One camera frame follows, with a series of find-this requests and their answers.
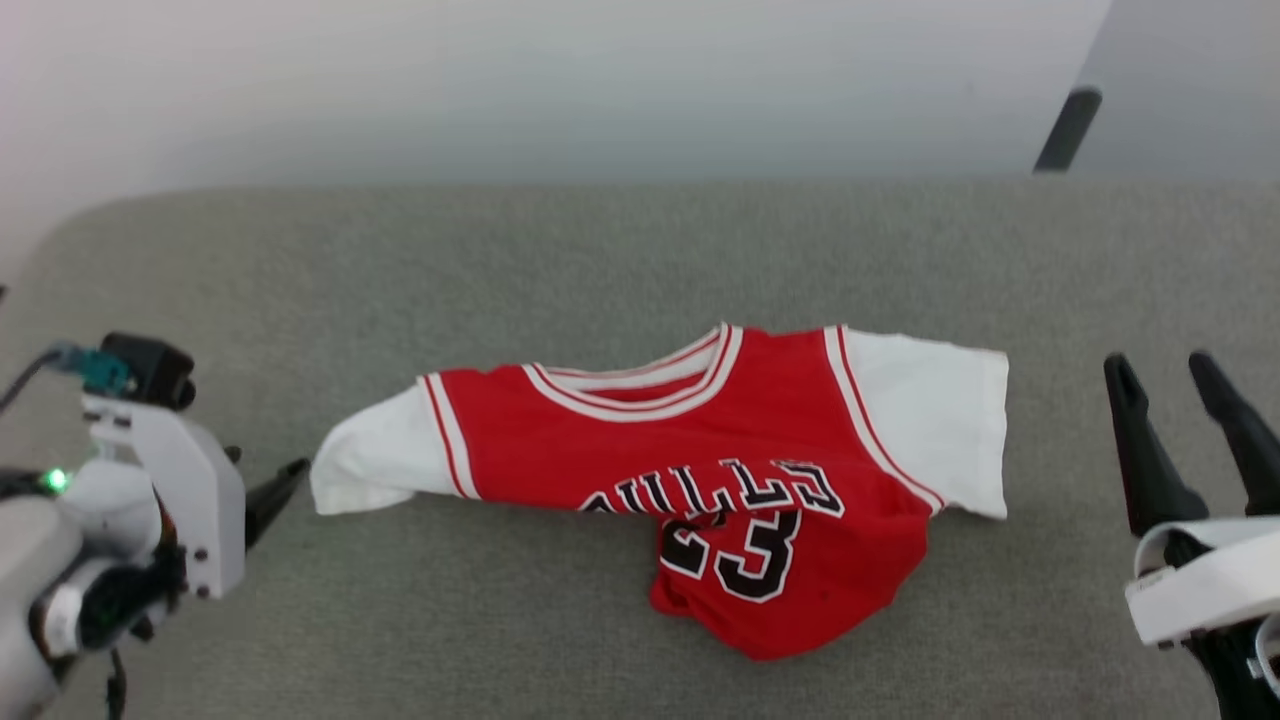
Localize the black pole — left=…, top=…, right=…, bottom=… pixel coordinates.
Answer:
left=1033, top=87, right=1103, bottom=173

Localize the red white basketball jersey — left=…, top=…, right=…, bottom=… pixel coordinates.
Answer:
left=310, top=322, right=1011, bottom=663

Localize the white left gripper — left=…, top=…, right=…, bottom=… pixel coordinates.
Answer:
left=35, top=395, right=311, bottom=656

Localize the grey cable with teal plug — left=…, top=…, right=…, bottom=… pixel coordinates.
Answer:
left=0, top=343, right=133, bottom=413

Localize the light grey partition panel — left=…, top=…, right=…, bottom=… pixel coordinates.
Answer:
left=1070, top=0, right=1280, bottom=181

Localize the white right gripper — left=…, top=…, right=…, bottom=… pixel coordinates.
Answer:
left=1104, top=350, right=1280, bottom=720

